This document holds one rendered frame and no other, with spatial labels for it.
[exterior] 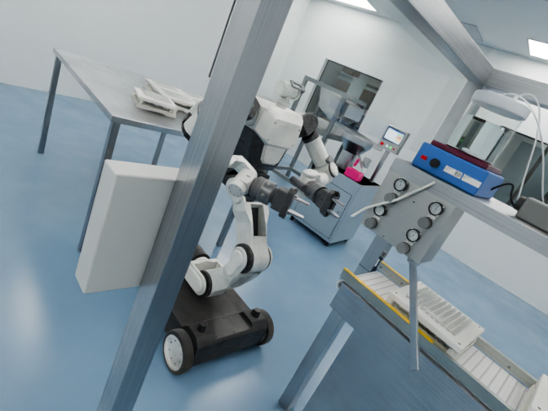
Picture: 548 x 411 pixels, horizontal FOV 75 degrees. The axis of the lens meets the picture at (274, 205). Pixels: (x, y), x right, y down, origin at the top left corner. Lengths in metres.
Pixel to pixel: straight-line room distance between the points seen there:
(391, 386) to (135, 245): 0.91
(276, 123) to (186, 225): 0.96
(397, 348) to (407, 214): 0.40
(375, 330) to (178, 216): 0.77
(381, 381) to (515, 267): 4.95
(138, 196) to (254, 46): 0.33
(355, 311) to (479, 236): 4.96
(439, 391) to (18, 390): 1.47
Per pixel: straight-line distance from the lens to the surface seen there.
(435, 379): 1.19
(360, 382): 1.36
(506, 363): 1.41
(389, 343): 1.21
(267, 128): 1.56
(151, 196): 0.69
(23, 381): 1.80
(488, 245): 6.11
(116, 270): 0.77
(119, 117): 2.06
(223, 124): 0.62
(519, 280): 6.15
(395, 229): 1.11
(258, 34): 0.61
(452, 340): 1.16
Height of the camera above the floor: 1.41
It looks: 19 degrees down
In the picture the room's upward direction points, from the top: 25 degrees clockwise
